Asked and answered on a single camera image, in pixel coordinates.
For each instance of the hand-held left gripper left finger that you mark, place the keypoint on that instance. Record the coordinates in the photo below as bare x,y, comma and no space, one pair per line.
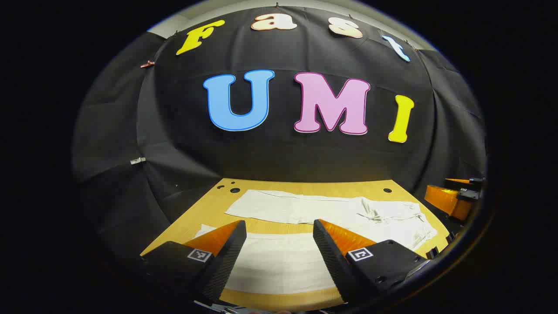
226,257

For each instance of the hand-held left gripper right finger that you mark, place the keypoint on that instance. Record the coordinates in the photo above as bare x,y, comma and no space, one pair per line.
333,261

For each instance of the white jeans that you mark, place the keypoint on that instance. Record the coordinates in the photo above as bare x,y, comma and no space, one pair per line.
296,207

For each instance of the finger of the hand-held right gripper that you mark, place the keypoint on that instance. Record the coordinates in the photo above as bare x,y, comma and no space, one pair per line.
474,186
449,201

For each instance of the copper clip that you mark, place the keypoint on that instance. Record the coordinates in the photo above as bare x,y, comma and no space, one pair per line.
147,64

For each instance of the white clip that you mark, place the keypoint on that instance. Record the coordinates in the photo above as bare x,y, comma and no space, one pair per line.
138,160

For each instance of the black backdrop cloth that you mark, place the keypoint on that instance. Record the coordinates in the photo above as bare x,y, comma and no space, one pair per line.
279,157

